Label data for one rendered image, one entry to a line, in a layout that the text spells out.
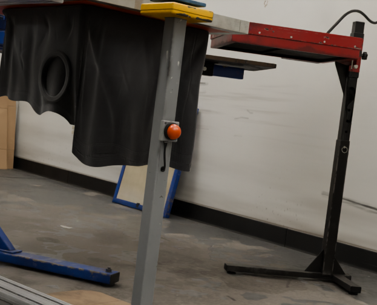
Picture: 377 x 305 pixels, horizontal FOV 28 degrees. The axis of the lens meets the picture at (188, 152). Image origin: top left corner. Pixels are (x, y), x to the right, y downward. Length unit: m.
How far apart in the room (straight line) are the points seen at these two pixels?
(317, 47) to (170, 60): 1.51
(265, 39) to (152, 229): 1.52
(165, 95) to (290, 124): 2.64
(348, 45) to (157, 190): 1.66
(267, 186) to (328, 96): 0.68
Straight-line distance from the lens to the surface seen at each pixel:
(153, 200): 1.86
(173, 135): 1.82
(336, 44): 3.31
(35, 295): 1.86
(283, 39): 3.24
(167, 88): 1.85
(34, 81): 2.26
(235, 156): 4.75
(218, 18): 2.21
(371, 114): 4.09
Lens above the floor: 0.70
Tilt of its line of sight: 3 degrees down
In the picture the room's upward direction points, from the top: 7 degrees clockwise
